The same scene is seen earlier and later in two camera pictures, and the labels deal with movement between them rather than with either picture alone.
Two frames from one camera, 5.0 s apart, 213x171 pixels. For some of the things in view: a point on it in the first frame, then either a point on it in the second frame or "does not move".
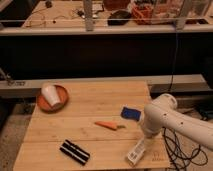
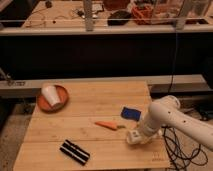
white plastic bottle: (137, 152) to (137, 137)
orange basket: (143, 13) does not move
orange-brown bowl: (63, 96) does not move
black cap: (119, 18) does not move
